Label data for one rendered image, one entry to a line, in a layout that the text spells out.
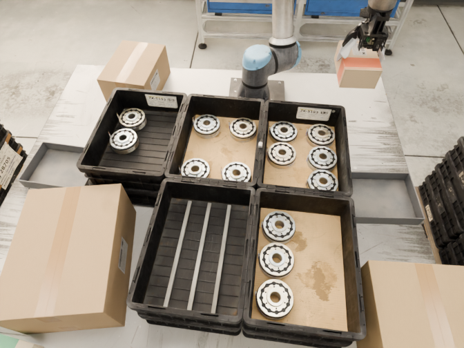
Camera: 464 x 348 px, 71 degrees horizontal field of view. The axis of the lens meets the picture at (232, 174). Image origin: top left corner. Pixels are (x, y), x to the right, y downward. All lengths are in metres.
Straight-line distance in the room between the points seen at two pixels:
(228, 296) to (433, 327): 0.53
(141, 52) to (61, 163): 0.63
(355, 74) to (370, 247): 0.59
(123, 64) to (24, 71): 1.90
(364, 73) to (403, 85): 1.92
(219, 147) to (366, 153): 0.63
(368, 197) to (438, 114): 1.69
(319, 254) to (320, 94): 0.89
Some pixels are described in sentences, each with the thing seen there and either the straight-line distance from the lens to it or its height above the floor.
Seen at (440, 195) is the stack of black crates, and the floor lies 0.31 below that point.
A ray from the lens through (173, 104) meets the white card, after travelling 1.36.
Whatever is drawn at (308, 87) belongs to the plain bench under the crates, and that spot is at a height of 0.70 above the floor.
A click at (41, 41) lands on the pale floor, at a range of 3.76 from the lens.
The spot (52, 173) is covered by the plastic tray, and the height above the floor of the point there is 0.70.
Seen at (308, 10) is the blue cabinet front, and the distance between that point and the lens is 3.03.
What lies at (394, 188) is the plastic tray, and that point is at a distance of 1.43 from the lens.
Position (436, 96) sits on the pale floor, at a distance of 3.12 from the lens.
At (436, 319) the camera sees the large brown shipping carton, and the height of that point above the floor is 0.90.
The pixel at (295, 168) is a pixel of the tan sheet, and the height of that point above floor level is 0.83.
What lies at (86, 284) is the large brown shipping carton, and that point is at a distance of 1.02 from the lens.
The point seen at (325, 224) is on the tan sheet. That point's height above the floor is 0.83.
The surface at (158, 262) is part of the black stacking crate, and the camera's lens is 1.05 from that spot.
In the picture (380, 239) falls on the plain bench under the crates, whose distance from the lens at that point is 1.30.
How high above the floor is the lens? 1.80
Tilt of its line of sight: 55 degrees down
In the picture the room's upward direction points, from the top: 1 degrees counter-clockwise
